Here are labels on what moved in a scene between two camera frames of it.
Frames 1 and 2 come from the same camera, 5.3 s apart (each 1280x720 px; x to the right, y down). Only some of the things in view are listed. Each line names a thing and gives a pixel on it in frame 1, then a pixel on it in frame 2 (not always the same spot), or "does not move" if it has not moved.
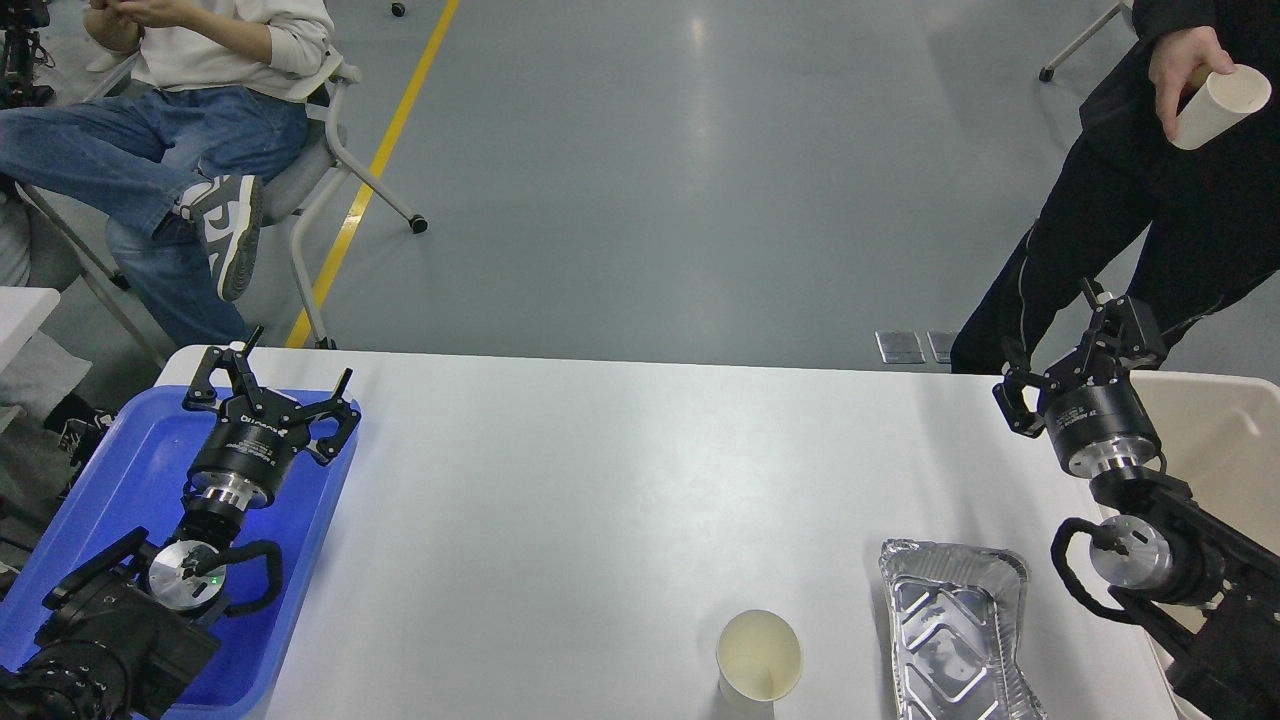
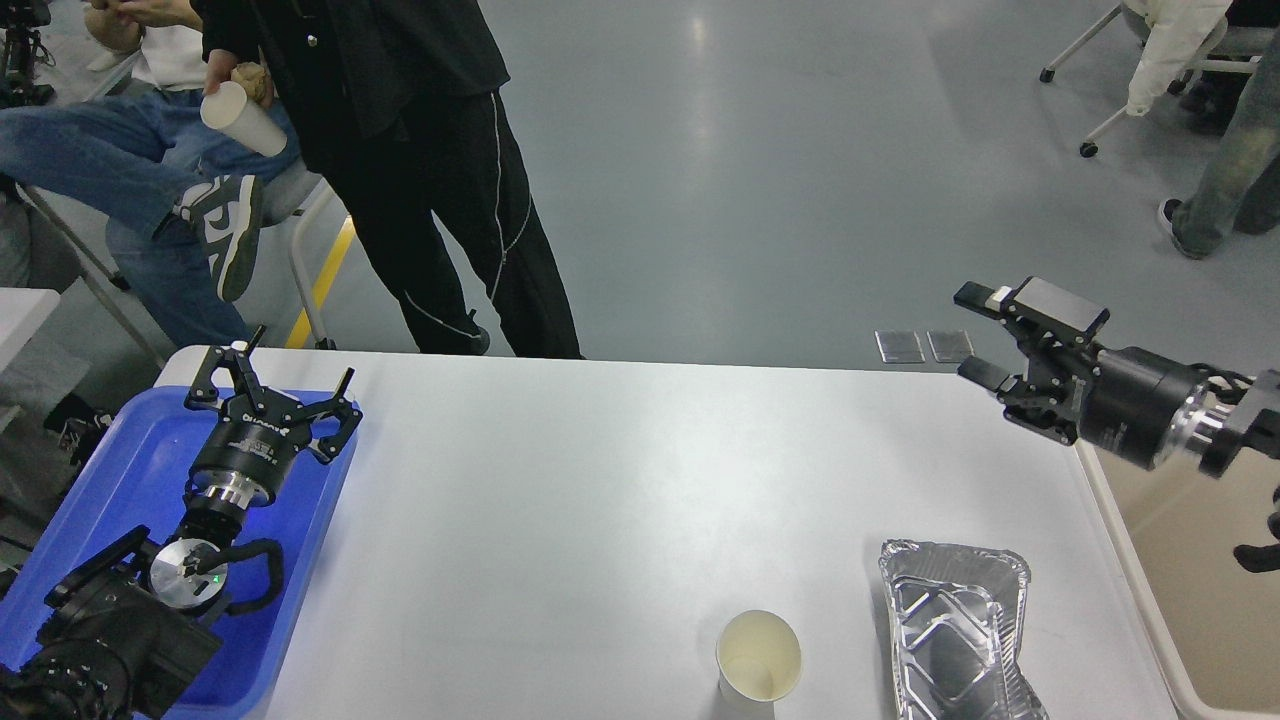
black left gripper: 258,433 does not move
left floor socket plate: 900,347 does not move
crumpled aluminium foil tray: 954,619 does not move
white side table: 23,310 does not move
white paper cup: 1218,104 -> 226,106
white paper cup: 758,658 does not move
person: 1215,204 -> 396,103
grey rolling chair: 311,168 does not move
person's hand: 1174,55 -> 220,65
